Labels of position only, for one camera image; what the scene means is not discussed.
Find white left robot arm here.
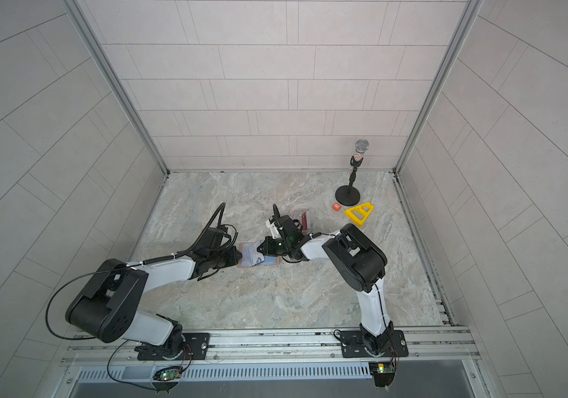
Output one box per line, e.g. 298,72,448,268
65,224,242,347

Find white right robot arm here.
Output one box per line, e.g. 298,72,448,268
257,213,394,355

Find dark red card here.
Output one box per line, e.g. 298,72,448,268
300,212,309,231

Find clear acrylic card stand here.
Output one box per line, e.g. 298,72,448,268
297,209,311,233

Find black microphone stand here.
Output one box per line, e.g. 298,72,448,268
335,139,369,207

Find yellow triangle block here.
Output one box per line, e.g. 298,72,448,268
345,202,374,228

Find left green circuit board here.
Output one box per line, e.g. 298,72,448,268
152,366,183,382

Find white ventilation grille strip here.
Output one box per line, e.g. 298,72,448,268
77,363,372,385

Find right circuit board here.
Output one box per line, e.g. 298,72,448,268
368,363,397,388

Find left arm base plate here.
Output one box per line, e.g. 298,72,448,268
134,333,211,361

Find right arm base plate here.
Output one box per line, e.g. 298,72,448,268
333,328,409,358

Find aluminium mounting rail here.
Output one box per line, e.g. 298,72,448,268
58,326,480,366

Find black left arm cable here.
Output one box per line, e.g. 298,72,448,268
44,268,116,342

